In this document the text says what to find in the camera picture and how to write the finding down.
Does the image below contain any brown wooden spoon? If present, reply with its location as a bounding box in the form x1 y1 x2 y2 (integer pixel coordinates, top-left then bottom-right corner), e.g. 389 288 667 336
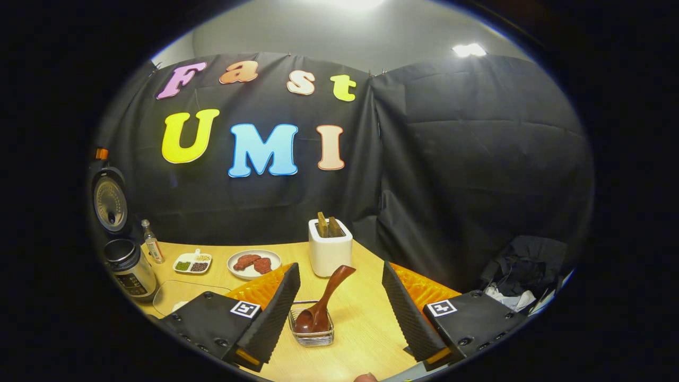
294 265 357 334

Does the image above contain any white round plate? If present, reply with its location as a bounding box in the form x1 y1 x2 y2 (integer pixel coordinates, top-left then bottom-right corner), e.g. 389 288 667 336
227 249 282 281

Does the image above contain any black backdrop cloth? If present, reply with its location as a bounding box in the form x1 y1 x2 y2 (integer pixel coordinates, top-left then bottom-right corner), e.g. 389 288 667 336
88 51 595 298

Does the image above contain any white crumpled cloth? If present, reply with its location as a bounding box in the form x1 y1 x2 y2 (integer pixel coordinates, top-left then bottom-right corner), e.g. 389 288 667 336
484 284 537 312

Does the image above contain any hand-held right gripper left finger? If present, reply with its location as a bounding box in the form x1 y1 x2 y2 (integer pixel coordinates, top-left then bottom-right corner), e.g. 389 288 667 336
156 262 301 372

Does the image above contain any grey rice cooker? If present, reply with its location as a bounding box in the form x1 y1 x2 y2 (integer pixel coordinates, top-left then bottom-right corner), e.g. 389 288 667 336
90 166 159 302

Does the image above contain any small ceiling light panel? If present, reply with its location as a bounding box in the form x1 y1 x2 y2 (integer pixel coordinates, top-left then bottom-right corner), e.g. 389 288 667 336
452 42 488 58

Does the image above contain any small glass bottle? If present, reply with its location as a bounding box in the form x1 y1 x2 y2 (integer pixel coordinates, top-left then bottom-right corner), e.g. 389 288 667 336
141 219 165 264

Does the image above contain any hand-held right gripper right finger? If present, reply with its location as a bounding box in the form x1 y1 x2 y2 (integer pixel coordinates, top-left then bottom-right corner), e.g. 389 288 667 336
381 260 526 372

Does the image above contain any white divided condiment dish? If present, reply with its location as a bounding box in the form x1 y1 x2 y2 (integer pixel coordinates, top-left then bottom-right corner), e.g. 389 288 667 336
172 248 213 275

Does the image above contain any white square utensil holder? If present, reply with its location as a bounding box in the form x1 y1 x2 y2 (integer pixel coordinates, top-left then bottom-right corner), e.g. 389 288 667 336
308 219 354 277

